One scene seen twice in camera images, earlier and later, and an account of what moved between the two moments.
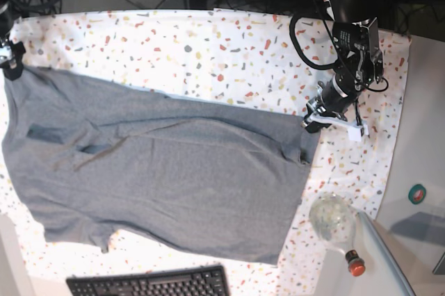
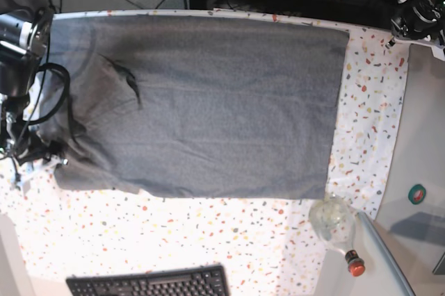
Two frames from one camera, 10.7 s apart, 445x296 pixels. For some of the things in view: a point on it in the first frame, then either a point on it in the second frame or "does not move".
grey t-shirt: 96,164 → 194,106
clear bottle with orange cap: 333,218 does not move
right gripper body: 335,97 → 419,21
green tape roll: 416,194 does not move
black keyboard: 206,281 does not move
